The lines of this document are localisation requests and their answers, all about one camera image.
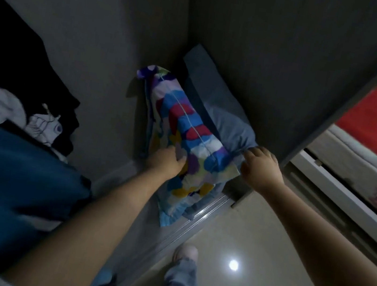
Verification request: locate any black mouse print shirt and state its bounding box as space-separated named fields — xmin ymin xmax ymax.
xmin=0 ymin=0 xmax=99 ymax=163

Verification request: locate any person's right forearm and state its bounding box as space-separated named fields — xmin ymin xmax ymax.
xmin=248 ymin=181 xmax=377 ymax=286

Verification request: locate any blue shirt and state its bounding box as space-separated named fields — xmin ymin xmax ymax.
xmin=0 ymin=122 xmax=101 ymax=286

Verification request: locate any person's left hand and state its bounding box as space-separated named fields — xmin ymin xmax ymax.
xmin=144 ymin=142 xmax=188 ymax=183

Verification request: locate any colourful patterned pillow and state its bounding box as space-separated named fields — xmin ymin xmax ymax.
xmin=114 ymin=62 xmax=256 ymax=238

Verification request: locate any floral mattress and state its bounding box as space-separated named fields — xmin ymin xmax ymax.
xmin=296 ymin=120 xmax=377 ymax=229

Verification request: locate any person's right hand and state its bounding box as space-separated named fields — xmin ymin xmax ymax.
xmin=236 ymin=144 xmax=289 ymax=199

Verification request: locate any person's pale shoe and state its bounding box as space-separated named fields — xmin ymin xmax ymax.
xmin=172 ymin=242 xmax=201 ymax=267

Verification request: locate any blue pillow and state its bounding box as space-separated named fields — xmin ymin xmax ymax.
xmin=158 ymin=42 xmax=273 ymax=229

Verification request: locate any person's left forearm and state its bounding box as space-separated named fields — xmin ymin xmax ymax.
xmin=0 ymin=149 xmax=170 ymax=286

